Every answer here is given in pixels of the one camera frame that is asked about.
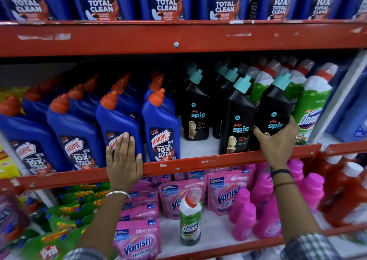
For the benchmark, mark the person's right forearm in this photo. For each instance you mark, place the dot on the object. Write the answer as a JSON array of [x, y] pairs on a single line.
[[295, 208]]

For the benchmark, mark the person's right thumb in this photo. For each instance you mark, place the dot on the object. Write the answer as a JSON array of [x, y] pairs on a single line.
[[260, 134]]

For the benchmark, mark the person's left thumb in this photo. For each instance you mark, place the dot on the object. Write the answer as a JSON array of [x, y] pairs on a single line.
[[139, 162]]

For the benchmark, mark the stack of purple pouches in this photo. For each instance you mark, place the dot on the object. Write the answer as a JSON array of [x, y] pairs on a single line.
[[11, 216]]

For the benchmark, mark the person's right hand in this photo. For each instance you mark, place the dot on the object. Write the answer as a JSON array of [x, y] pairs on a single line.
[[277, 148]]

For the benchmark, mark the single green cleaner bottle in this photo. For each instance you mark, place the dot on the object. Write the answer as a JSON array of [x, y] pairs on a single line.
[[190, 225]]

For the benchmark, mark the stack of pink pouches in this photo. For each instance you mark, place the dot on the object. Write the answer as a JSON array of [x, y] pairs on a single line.
[[137, 241]]

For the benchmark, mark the person's left middle finger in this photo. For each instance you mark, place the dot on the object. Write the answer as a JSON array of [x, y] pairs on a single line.
[[125, 146]]

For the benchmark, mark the thin dark wrist thread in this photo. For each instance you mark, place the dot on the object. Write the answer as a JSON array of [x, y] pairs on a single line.
[[285, 184]]

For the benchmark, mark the person's left forearm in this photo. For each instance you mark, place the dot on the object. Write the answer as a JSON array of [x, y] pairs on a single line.
[[106, 225]]

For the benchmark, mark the red metal shelf rack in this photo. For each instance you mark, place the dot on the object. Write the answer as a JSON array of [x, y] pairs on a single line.
[[114, 39]]

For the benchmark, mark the row of green white-topped bottles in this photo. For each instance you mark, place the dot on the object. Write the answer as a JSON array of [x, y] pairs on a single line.
[[312, 105]]

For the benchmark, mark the plaid right sleeve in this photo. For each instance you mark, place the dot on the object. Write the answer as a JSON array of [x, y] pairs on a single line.
[[309, 248]]

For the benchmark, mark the group of red white-capped bottles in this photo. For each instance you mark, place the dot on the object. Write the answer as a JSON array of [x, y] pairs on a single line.
[[344, 194]]

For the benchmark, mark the person's left little finger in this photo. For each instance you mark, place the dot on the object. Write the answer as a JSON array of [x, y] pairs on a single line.
[[109, 156]]

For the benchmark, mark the row of blue orange-capped bottles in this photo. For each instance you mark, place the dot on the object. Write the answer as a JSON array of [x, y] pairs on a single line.
[[77, 130]]

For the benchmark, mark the group of pink bottles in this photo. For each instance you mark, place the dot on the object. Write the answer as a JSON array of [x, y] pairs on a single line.
[[243, 219]]

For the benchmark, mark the silver bangle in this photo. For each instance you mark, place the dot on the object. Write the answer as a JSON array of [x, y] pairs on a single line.
[[117, 193]]

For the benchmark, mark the group of light blue bottles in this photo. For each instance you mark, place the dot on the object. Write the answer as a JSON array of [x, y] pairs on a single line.
[[349, 116]]

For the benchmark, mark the black cleaner bottle teal cap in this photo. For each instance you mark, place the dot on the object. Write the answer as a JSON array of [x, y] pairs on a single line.
[[272, 108]]

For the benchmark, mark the person's left hand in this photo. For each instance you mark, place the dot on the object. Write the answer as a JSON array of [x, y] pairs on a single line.
[[123, 171]]

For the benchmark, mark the row of black teal-capped bottles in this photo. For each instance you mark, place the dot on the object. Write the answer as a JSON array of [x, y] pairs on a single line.
[[238, 119]]

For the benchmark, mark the black wristband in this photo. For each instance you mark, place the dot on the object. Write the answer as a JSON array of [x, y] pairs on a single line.
[[282, 171]]

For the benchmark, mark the stack of green pouches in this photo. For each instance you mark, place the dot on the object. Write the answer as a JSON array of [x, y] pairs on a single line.
[[51, 239]]

